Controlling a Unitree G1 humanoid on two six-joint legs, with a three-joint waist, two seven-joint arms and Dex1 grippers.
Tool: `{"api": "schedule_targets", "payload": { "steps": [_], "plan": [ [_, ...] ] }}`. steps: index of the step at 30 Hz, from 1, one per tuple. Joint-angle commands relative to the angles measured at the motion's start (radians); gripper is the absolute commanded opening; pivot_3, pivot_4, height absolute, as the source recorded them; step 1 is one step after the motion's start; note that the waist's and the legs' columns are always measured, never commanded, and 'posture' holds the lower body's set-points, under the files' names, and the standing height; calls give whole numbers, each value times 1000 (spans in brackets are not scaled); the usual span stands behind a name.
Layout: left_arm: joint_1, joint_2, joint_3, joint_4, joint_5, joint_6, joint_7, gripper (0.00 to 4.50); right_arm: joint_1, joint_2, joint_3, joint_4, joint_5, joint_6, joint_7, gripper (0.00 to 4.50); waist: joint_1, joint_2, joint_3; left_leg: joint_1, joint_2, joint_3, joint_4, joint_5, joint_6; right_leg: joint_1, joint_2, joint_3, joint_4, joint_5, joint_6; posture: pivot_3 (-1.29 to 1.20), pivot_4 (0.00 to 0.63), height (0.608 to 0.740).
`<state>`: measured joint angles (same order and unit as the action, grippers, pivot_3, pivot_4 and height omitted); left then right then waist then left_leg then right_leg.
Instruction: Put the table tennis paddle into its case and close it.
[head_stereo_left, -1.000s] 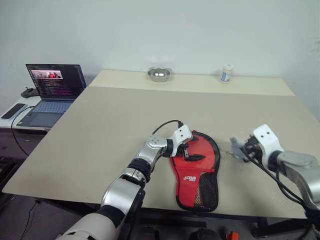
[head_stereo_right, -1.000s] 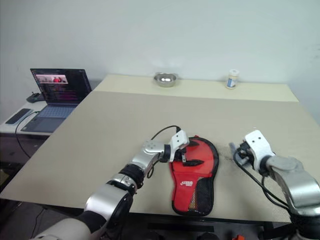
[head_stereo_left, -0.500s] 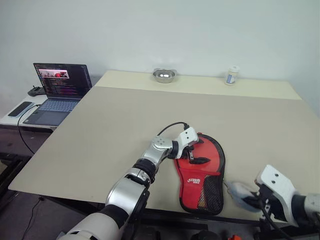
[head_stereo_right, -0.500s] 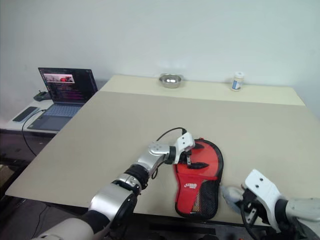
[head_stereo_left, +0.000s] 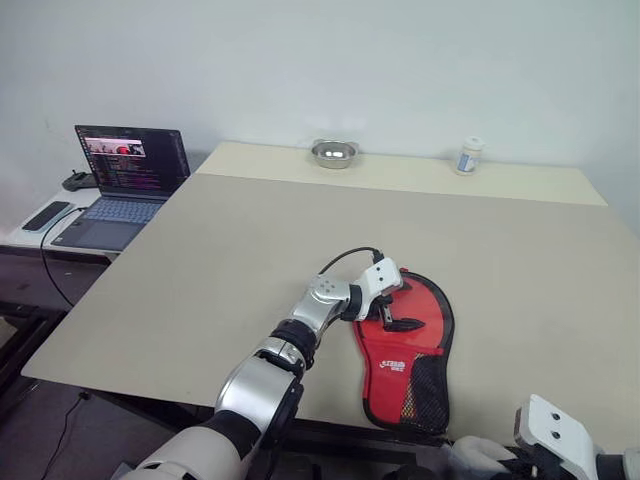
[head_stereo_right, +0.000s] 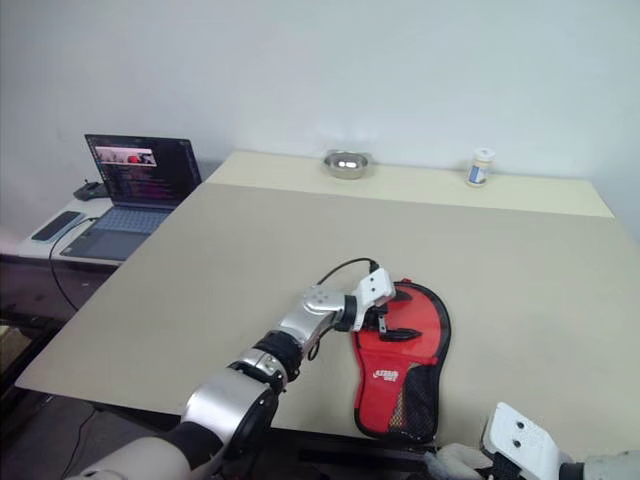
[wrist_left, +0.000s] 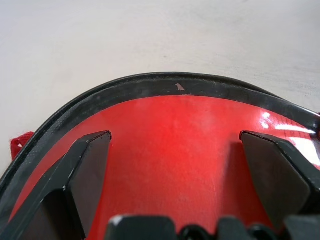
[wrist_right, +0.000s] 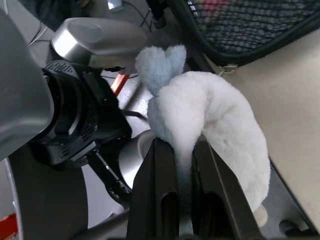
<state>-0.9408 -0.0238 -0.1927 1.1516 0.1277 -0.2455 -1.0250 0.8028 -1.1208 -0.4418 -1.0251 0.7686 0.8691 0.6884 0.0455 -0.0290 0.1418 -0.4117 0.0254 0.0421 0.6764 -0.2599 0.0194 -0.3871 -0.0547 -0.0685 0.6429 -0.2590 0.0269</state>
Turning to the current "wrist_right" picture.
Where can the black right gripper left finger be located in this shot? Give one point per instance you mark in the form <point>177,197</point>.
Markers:
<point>155,190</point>

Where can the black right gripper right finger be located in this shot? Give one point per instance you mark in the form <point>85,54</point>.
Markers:
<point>217,200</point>

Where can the white and blue plush toy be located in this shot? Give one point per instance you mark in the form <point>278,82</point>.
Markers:
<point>212,112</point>

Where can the black mesh pouch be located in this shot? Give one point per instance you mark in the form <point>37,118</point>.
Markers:
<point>250,30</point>

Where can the grey round cylinder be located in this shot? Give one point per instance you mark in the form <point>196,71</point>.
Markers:
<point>132,162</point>

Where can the black curved panel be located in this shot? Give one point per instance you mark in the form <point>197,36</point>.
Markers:
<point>50,190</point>

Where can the red clamp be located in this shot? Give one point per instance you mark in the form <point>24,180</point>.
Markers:
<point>7,220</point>
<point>120,83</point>

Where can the silver and black robot body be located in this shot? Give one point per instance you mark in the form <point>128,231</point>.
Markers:
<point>20,87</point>

